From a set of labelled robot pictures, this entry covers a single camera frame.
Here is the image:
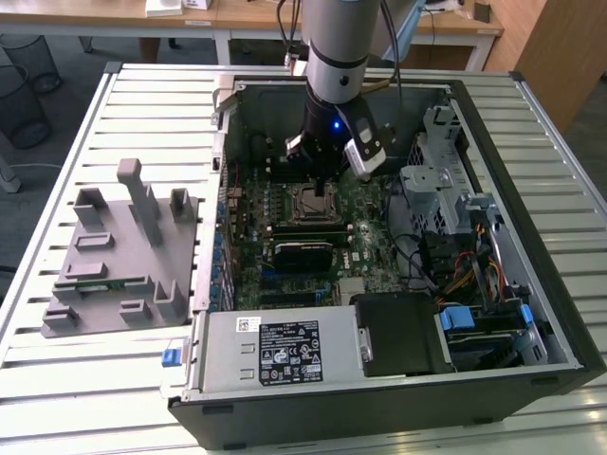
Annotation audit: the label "black disk drive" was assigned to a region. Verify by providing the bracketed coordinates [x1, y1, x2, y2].
[440, 326, 527, 372]

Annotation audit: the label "metal socket cover frame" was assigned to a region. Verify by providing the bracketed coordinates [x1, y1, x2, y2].
[288, 181, 343, 224]

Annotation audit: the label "black wire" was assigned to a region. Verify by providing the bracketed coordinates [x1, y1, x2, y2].
[384, 175, 435, 291]

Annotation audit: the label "silver power supply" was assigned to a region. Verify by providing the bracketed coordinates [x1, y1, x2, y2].
[187, 305, 361, 394]

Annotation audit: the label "black graphics card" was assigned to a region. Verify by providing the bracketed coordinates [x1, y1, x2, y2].
[272, 240, 334, 275]

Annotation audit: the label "CPU socket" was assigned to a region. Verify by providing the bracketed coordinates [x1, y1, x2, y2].
[288, 182, 343, 225]

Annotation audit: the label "wooden desk white frame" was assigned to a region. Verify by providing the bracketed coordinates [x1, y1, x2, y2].
[0, 0, 505, 72]

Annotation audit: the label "silver chipset heatsink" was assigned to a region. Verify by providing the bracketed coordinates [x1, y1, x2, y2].
[338, 278, 370, 305]

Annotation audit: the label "small white camera box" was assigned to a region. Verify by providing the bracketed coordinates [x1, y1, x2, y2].
[284, 136, 305, 165]

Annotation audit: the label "black camera cable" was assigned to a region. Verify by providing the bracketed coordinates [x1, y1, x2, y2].
[276, 0, 304, 77]

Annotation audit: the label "black cable brass fitting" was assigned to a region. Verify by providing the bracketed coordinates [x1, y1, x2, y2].
[363, 0, 405, 99]

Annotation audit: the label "green motherboard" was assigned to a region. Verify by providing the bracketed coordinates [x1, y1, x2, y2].
[222, 158, 404, 314]

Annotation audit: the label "brown wooden cabinet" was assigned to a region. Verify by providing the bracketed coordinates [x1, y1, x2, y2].
[483, 0, 607, 137]

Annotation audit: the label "green RAM stick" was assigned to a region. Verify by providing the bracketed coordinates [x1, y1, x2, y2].
[75, 279, 151, 291]

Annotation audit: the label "blue disk carrier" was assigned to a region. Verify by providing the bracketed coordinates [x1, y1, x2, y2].
[438, 305, 478, 343]

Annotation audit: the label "black silver PC case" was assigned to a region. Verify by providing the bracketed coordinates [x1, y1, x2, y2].
[160, 70, 607, 451]

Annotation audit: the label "silver CPU green board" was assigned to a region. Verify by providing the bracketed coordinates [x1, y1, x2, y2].
[301, 189, 333, 214]

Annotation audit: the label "silver perforated drive cage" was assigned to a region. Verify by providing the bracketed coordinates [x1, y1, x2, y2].
[397, 104, 476, 236]

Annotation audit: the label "white stand foot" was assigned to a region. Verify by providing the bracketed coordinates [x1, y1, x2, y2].
[0, 141, 23, 194]

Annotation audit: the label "black plastic shroud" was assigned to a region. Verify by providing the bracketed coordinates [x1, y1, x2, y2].
[354, 291, 441, 379]

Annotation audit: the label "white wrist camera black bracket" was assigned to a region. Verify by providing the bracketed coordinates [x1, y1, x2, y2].
[343, 116, 397, 184]

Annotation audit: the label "red yellow power wires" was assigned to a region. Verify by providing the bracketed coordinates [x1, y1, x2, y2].
[434, 226, 505, 305]

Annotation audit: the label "grey parts rack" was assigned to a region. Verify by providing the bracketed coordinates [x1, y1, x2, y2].
[40, 158, 203, 340]

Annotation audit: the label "black wire mesh wastebasket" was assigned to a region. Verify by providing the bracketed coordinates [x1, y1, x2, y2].
[0, 35, 63, 94]
[0, 64, 53, 151]

